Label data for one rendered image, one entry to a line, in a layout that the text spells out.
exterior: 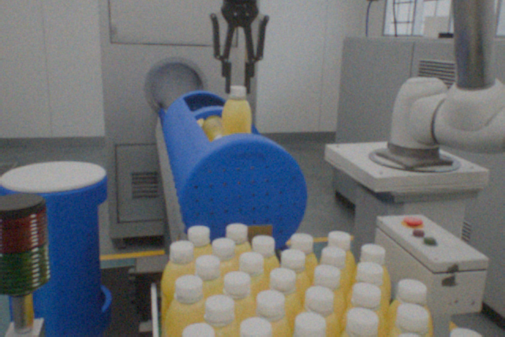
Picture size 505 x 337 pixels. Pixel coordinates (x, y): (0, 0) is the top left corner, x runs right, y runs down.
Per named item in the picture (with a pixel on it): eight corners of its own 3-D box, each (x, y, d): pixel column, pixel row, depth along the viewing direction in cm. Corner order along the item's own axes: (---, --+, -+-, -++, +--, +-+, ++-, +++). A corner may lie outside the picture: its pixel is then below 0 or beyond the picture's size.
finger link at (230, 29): (239, 12, 105) (233, 10, 105) (228, 63, 107) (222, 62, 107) (236, 12, 109) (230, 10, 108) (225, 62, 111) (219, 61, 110)
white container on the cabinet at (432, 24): (437, 38, 345) (439, 16, 342) (451, 38, 331) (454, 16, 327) (417, 37, 342) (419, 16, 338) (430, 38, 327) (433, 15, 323)
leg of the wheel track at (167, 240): (172, 255, 324) (171, 164, 309) (173, 259, 318) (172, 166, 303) (163, 256, 323) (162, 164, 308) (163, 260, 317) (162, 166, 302)
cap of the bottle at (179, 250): (185, 247, 86) (185, 237, 85) (197, 255, 83) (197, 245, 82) (166, 252, 83) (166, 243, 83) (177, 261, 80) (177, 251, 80)
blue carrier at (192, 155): (237, 159, 195) (234, 88, 188) (308, 254, 113) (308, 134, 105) (165, 165, 190) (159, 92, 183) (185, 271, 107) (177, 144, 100)
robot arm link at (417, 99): (409, 135, 174) (417, 73, 168) (457, 146, 160) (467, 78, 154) (379, 141, 165) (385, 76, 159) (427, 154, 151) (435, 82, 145)
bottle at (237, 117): (254, 168, 118) (257, 93, 113) (241, 177, 112) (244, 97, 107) (229, 163, 121) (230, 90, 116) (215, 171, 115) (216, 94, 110)
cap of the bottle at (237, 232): (222, 236, 91) (222, 226, 90) (234, 230, 94) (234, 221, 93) (238, 241, 89) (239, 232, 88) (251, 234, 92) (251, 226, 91)
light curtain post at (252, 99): (248, 291, 281) (258, -20, 241) (250, 297, 276) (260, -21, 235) (237, 292, 280) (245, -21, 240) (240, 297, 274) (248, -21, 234)
